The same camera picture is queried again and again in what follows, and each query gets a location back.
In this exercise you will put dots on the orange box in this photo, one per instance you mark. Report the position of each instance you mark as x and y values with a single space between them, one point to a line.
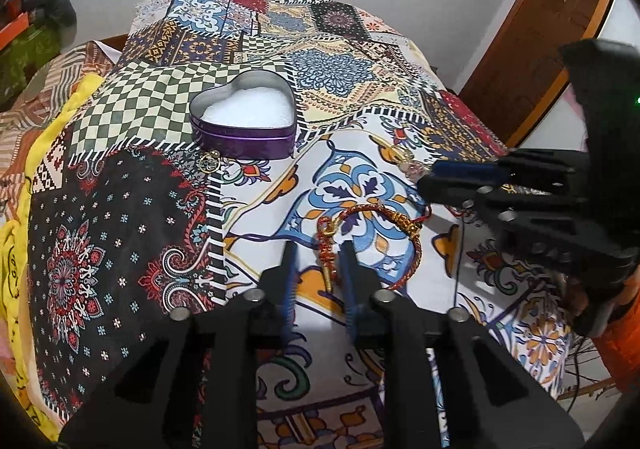
13 29

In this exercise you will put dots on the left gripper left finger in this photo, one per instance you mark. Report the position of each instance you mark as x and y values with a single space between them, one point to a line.
277 311

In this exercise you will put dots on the purple heart-shaped tin box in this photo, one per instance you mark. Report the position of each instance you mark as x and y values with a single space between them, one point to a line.
252 117

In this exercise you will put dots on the brown wooden wardrobe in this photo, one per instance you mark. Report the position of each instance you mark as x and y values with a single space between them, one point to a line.
521 72

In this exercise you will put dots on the brown striped blanket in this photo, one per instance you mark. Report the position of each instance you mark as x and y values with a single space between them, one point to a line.
38 105

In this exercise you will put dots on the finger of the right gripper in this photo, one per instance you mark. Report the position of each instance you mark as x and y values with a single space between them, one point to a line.
482 171
448 191

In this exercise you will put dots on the green patterned box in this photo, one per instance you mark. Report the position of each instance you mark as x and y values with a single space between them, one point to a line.
23 57

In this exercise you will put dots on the gold and silver jewelry pile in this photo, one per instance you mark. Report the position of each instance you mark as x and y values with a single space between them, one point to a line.
404 159

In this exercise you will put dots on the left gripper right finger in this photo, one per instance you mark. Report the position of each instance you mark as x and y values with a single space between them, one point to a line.
358 284

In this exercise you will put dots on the colourful patchwork bed cover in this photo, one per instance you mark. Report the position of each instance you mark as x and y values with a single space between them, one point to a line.
129 218

